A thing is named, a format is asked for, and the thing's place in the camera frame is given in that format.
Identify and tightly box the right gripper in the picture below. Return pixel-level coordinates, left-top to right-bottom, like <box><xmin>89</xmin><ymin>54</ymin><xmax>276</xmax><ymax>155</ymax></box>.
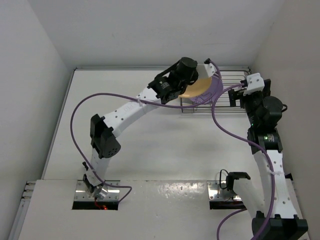
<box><xmin>228</xmin><ymin>79</ymin><xmax>271</xmax><ymax>128</ymax></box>

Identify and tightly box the orange plate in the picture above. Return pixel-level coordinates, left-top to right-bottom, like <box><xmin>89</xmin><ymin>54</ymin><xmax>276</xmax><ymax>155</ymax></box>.
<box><xmin>179</xmin><ymin>77</ymin><xmax>212</xmax><ymax>98</ymax></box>

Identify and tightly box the purple plate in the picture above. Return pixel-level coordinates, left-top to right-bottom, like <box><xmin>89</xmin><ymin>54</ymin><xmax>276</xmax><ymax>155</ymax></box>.
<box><xmin>190</xmin><ymin>75</ymin><xmax>224</xmax><ymax>105</ymax></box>

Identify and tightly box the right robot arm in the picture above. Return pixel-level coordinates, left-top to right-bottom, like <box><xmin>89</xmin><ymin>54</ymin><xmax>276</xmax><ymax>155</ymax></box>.
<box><xmin>226</xmin><ymin>78</ymin><xmax>308</xmax><ymax>240</ymax></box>

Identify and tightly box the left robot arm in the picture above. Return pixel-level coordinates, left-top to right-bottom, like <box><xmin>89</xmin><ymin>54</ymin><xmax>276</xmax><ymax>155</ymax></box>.
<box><xmin>83</xmin><ymin>57</ymin><xmax>199</xmax><ymax>199</ymax></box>

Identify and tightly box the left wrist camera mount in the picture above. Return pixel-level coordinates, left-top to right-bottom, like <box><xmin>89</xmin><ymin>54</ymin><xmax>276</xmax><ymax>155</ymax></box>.
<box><xmin>196</xmin><ymin>58</ymin><xmax>216</xmax><ymax>79</ymax></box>

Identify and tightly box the wire dish rack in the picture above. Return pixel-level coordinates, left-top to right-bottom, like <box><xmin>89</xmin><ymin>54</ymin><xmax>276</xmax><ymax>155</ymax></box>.
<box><xmin>179</xmin><ymin>70</ymin><xmax>258</xmax><ymax>115</ymax></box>

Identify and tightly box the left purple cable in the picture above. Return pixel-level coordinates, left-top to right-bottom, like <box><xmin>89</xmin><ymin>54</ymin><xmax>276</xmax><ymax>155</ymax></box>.
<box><xmin>69</xmin><ymin>58</ymin><xmax>223</xmax><ymax>205</ymax></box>

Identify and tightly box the purple cable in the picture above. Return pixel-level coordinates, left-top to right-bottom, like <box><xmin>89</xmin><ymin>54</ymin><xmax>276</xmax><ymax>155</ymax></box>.
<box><xmin>69</xmin><ymin>58</ymin><xmax>223</xmax><ymax>205</ymax></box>
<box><xmin>210</xmin><ymin>82</ymin><xmax>277</xmax><ymax>240</ymax></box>

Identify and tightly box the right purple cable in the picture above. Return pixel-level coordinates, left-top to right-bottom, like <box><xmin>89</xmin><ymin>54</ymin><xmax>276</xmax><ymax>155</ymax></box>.
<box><xmin>210</xmin><ymin>82</ymin><xmax>277</xmax><ymax>240</ymax></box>

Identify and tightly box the black cable at right base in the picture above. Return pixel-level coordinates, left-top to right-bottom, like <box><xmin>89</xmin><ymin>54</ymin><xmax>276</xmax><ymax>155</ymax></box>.
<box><xmin>218</xmin><ymin>169</ymin><xmax>232</xmax><ymax>192</ymax></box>

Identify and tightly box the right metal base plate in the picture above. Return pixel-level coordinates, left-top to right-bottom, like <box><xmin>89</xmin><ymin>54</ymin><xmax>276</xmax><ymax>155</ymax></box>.
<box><xmin>207</xmin><ymin>180</ymin><xmax>242</xmax><ymax>202</ymax></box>

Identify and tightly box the metal base plate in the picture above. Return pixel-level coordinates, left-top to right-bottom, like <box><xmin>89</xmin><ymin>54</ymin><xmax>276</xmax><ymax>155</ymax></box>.
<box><xmin>74</xmin><ymin>181</ymin><xmax>120</xmax><ymax>202</ymax></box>
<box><xmin>207</xmin><ymin>180</ymin><xmax>242</xmax><ymax>202</ymax></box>

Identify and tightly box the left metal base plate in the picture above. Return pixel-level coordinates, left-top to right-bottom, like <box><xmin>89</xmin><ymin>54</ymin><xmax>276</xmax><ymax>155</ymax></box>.
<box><xmin>74</xmin><ymin>181</ymin><xmax>120</xmax><ymax>202</ymax></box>

